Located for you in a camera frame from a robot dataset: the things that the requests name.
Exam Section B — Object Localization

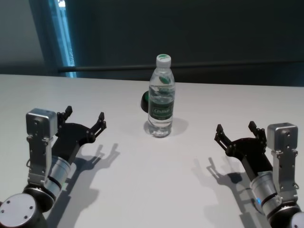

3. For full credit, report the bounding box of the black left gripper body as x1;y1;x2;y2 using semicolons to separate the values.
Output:
51;123;92;164

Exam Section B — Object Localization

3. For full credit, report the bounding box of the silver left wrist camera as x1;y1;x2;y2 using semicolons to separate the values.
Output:
25;108;59;188

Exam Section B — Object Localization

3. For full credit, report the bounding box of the green button on black base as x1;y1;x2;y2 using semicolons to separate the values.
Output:
140;91;151;113

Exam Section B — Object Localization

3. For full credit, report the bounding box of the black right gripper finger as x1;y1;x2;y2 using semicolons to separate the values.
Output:
215;123;236;154
248;121;266;148

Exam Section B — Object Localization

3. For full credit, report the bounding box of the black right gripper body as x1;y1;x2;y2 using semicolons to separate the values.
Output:
227;137;274;182

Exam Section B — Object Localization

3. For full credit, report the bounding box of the blue lit window strip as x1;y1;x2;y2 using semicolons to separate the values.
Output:
48;0;78;78

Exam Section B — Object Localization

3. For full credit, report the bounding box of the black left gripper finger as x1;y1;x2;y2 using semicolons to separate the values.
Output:
57;106;74;126
86;112;107;143

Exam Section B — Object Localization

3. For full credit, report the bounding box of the clear Cestbon water bottle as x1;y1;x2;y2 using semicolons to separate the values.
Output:
147;54;176;138

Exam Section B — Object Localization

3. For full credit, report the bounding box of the grey horizontal rail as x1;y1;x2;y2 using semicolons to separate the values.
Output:
57;62;304;72

